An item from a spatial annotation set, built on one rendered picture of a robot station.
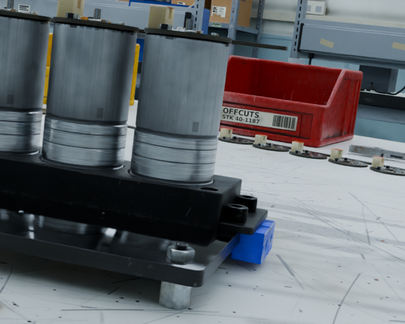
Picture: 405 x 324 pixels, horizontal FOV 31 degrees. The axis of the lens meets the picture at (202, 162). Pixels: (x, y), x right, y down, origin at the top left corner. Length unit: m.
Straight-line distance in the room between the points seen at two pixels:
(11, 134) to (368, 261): 0.11
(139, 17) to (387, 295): 2.73
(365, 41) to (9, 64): 2.38
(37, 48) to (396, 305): 0.12
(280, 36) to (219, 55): 4.71
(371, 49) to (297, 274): 2.37
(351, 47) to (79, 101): 2.39
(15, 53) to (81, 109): 0.03
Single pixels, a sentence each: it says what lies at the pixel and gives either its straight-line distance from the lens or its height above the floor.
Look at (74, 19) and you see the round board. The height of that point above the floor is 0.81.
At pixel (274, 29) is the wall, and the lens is 4.94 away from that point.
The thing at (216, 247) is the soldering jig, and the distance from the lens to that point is 0.18.
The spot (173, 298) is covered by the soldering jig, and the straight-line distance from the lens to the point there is 0.16.
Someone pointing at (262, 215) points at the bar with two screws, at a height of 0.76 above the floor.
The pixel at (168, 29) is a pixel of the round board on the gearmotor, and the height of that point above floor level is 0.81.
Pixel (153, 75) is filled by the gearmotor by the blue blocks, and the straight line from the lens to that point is 0.20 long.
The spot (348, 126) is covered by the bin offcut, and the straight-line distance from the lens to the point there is 0.63.
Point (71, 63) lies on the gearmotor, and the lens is 0.21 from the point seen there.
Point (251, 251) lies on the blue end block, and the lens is 0.20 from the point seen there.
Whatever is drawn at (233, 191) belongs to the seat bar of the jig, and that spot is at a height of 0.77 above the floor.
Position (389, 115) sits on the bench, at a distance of 2.61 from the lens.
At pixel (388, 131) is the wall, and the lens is 4.71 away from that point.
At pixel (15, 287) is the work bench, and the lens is 0.17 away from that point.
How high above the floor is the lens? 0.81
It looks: 8 degrees down
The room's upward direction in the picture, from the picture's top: 7 degrees clockwise
